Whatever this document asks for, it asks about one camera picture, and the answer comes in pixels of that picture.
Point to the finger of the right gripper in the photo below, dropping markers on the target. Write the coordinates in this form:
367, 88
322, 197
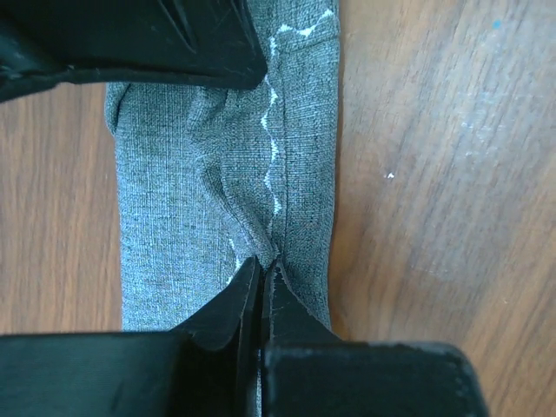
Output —
206, 43

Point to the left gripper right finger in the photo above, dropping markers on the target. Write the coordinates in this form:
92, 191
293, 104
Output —
295, 377

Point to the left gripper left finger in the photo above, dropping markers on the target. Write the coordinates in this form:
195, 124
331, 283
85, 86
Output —
216, 370

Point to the grey cloth napkin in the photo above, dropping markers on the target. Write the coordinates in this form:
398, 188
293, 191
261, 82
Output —
210, 177

